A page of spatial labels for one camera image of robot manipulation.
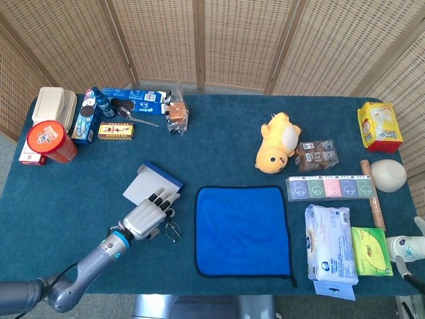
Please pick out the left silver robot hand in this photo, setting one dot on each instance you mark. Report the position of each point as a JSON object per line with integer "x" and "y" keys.
{"x": 144, "y": 219}

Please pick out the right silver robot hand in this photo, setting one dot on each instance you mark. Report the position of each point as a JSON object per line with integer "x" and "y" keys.
{"x": 403, "y": 267}

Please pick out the wire-frame eyeglasses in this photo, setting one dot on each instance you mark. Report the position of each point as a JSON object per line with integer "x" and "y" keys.
{"x": 173, "y": 229}

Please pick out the blue glasses case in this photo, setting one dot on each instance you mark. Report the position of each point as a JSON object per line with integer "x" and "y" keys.
{"x": 142, "y": 187}

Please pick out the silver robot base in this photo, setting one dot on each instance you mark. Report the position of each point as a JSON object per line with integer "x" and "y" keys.
{"x": 199, "y": 309}

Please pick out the white floral cup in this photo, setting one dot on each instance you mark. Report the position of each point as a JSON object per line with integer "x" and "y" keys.
{"x": 403, "y": 247}

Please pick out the green tissue pack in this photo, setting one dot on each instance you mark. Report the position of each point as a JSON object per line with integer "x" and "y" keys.
{"x": 368, "y": 252}

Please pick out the wooden rolling pin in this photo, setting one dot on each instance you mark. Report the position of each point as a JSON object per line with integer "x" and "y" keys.
{"x": 376, "y": 206}

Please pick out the white wet wipes pack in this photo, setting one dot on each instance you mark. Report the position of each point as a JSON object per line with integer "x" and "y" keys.
{"x": 328, "y": 242}

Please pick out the teal table cover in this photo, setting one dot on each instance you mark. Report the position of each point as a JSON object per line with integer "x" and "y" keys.
{"x": 199, "y": 156}

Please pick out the small yellow red box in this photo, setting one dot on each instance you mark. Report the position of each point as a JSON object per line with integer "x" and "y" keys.
{"x": 116, "y": 130}

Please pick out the cream bowl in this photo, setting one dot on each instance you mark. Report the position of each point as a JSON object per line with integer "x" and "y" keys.
{"x": 388, "y": 174}

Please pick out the blue microfiber cloth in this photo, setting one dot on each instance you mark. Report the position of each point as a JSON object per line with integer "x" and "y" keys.
{"x": 242, "y": 232}

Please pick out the multicolour pocket tissue pack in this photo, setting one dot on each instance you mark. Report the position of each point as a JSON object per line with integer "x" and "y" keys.
{"x": 332, "y": 187}

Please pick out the metal spoon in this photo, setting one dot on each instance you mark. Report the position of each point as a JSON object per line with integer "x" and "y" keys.
{"x": 124, "y": 112}

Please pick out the short blue cookie box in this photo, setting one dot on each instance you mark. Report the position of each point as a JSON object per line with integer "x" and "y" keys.
{"x": 84, "y": 126}

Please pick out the clear bag of bread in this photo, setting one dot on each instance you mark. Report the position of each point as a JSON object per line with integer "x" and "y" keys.
{"x": 177, "y": 111}

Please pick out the long blue cookie box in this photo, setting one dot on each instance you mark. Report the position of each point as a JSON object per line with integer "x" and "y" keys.
{"x": 146, "y": 103}

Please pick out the blue spray bottle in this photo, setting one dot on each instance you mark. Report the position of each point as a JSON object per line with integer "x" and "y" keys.
{"x": 104, "y": 106}

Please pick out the red snack can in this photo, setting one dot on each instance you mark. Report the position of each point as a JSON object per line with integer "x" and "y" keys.
{"x": 46, "y": 136}

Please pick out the small red white box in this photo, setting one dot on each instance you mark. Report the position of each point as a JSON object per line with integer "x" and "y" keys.
{"x": 30, "y": 159}

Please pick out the clear box of brown sweets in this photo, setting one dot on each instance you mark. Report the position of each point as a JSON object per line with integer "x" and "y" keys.
{"x": 317, "y": 156}

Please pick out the yellow red snack bag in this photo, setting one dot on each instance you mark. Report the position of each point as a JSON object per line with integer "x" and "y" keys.
{"x": 380, "y": 128}

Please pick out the cream plastic lunch box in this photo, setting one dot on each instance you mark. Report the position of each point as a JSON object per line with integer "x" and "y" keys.
{"x": 50, "y": 103}

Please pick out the yellow plush toy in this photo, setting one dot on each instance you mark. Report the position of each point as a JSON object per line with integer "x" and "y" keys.
{"x": 275, "y": 143}

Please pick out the wooden rattan folding screen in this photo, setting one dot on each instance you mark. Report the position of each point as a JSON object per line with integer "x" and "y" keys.
{"x": 159, "y": 40}

